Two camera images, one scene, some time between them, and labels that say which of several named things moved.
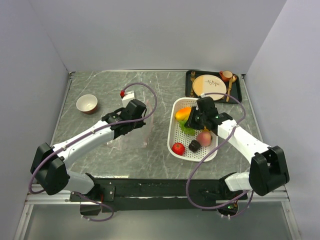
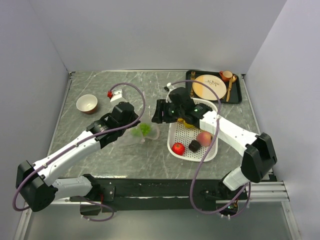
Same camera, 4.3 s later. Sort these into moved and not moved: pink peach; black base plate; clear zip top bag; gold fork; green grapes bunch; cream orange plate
Moved: green grapes bunch; clear zip top bag
Not moved: gold fork; pink peach; black base plate; cream orange plate
